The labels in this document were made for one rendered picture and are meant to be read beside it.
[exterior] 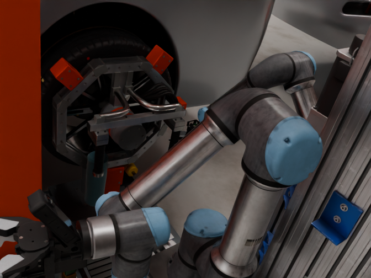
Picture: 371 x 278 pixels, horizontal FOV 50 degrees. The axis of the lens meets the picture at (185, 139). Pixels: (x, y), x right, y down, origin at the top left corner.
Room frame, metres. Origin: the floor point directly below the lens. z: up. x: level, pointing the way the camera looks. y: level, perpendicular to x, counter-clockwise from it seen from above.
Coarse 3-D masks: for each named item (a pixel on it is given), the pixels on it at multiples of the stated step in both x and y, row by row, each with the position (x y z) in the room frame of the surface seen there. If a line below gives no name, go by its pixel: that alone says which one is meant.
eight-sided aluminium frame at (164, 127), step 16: (96, 64) 1.41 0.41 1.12; (112, 64) 1.44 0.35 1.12; (128, 64) 1.48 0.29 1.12; (144, 64) 1.52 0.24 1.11; (160, 80) 1.59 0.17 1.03; (64, 96) 1.32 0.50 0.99; (64, 112) 1.31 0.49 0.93; (64, 128) 1.32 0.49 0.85; (160, 128) 1.62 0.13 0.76; (64, 144) 1.32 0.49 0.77; (144, 144) 1.57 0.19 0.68; (80, 160) 1.38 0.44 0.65; (112, 160) 1.47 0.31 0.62; (128, 160) 1.52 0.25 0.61
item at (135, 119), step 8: (152, 112) 1.38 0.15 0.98; (160, 112) 1.39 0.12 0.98; (168, 112) 1.41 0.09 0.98; (176, 112) 1.43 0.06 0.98; (184, 112) 1.45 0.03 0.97; (104, 120) 1.24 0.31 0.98; (112, 120) 1.25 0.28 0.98; (120, 120) 1.27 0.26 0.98; (128, 120) 1.29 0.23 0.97; (136, 120) 1.31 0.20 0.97; (144, 120) 1.33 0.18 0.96; (152, 120) 1.36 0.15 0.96; (88, 128) 1.20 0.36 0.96; (96, 128) 1.20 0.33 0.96; (104, 128) 1.23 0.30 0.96
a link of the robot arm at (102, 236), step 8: (96, 216) 0.52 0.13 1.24; (104, 216) 0.51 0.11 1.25; (88, 224) 0.49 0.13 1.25; (96, 224) 0.49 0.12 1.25; (104, 224) 0.49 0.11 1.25; (112, 224) 0.50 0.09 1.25; (96, 232) 0.47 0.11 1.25; (104, 232) 0.48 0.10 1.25; (112, 232) 0.48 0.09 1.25; (96, 240) 0.46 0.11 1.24; (104, 240) 0.47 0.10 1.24; (112, 240) 0.48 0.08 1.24; (96, 248) 0.46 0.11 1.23; (104, 248) 0.46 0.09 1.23; (112, 248) 0.47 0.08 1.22; (96, 256) 0.46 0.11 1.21; (104, 256) 0.47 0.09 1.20
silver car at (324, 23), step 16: (288, 0) 3.93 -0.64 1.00; (304, 0) 3.79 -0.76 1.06; (320, 0) 3.67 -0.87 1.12; (336, 0) 3.57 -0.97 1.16; (352, 0) 3.49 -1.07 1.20; (368, 0) 3.43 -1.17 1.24; (288, 16) 3.93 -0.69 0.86; (304, 16) 3.75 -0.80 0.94; (320, 16) 3.62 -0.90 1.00; (336, 16) 3.52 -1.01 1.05; (352, 16) 3.45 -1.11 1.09; (368, 16) 3.40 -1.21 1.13; (304, 32) 3.76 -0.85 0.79; (320, 32) 3.62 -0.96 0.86; (336, 32) 3.50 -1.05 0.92; (352, 32) 3.42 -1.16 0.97; (336, 48) 3.51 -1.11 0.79
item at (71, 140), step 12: (144, 72) 1.72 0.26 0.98; (132, 84) 1.63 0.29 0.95; (144, 84) 1.78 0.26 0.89; (96, 96) 1.53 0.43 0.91; (108, 96) 1.59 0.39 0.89; (72, 108) 1.45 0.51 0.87; (84, 108) 1.48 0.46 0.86; (96, 108) 1.55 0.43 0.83; (132, 108) 1.79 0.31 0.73; (144, 108) 1.74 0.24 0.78; (84, 120) 1.50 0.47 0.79; (72, 132) 1.45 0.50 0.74; (84, 132) 1.64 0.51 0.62; (72, 144) 1.45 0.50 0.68; (84, 144) 1.53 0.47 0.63; (108, 144) 1.59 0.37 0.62
